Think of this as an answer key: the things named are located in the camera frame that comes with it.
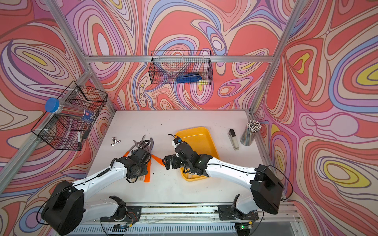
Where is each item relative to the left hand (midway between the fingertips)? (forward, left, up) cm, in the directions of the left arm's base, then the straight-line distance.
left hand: (144, 171), depth 86 cm
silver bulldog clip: (+23, +26, 0) cm, 35 cm away
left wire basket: (+11, +36, +25) cm, 45 cm away
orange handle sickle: (-5, -2, -1) cm, 5 cm away
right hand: (0, -17, +11) cm, 20 cm away
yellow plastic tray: (+23, -35, 0) cm, 42 cm away
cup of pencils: (+20, -65, +17) cm, 70 cm away
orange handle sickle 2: (+8, -8, -1) cm, 11 cm away
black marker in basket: (+5, +28, +24) cm, 37 cm away
